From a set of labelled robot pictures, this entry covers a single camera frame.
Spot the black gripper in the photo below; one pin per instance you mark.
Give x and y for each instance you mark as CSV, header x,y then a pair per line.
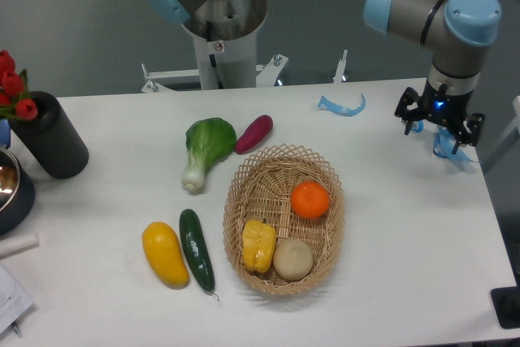
x,y
443,108

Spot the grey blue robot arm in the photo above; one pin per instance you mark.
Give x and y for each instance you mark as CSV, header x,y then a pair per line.
x,y
459,33

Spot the grey robot base column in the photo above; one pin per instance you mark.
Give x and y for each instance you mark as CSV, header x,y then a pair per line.
x,y
224,34

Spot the woven wicker basket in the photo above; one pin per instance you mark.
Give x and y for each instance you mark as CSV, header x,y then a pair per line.
x,y
261,190

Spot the yellow bell pepper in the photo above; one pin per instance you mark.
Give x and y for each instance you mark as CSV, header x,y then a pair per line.
x,y
258,239

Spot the blue tape strip under gripper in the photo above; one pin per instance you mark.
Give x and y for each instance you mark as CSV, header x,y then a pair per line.
x,y
438,142

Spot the orange tangerine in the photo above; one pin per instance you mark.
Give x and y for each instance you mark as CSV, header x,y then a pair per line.
x,y
309,200

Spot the purple sweet potato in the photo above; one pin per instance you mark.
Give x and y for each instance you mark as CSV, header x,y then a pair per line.
x,y
255,133

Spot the black device at table corner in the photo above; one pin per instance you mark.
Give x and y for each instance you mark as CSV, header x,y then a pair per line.
x,y
506,305

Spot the beige round potato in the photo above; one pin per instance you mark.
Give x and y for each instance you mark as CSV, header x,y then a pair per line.
x,y
293,259

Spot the green bok choy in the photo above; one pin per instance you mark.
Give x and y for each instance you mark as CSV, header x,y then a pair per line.
x,y
208,142

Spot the green cucumber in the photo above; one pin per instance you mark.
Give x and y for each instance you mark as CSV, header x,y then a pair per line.
x,y
195,251

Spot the yellow mango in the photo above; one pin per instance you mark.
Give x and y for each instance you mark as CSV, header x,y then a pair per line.
x,y
162,250

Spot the black cylindrical vase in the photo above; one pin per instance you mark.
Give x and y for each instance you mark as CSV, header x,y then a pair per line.
x,y
52,139

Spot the white paper roll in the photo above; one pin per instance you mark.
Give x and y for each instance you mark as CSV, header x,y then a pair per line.
x,y
16,244

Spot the red tulip bouquet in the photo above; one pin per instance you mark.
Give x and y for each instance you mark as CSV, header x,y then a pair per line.
x,y
16,100

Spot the dark metal pot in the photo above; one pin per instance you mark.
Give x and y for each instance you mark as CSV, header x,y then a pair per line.
x,y
17,192

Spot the white paper sheet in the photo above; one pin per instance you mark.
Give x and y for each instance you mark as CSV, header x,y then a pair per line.
x,y
14,300

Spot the white metal mounting frame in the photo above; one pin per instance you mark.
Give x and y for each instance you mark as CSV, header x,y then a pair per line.
x,y
275,73

